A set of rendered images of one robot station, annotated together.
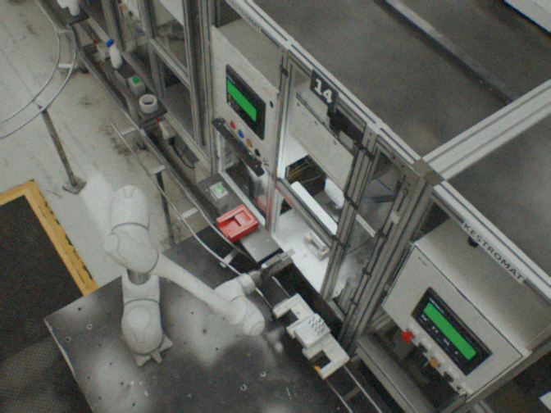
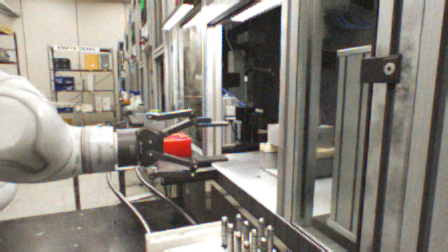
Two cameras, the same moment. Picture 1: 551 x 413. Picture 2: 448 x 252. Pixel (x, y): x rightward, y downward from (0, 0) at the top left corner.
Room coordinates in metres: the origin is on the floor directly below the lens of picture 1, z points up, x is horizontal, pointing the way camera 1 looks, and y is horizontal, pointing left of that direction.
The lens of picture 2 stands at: (0.62, -0.30, 1.12)
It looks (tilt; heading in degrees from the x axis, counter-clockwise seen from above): 9 degrees down; 20
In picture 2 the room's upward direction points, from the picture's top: straight up
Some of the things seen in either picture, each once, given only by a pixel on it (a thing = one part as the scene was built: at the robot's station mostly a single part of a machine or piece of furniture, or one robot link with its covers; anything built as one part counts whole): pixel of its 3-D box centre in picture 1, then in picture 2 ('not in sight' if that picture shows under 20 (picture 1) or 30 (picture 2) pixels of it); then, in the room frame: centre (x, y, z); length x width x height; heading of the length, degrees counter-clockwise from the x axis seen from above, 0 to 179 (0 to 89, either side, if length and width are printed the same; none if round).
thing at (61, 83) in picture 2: not in sight; (85, 92); (5.67, 4.83, 1.00); 1.30 x 0.51 x 2.00; 131
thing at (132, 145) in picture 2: (259, 275); (140, 146); (1.09, 0.04, 1.00); 0.09 x 0.07 x 0.08; 131
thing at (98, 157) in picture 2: (245, 283); (101, 149); (1.04, 0.10, 1.00); 0.09 x 0.06 x 0.09; 41
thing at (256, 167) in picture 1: (238, 144); (176, 13); (1.51, 0.18, 1.37); 0.36 x 0.04 x 0.04; 41
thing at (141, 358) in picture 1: (147, 342); not in sight; (0.85, 0.52, 0.71); 0.22 x 0.18 x 0.06; 41
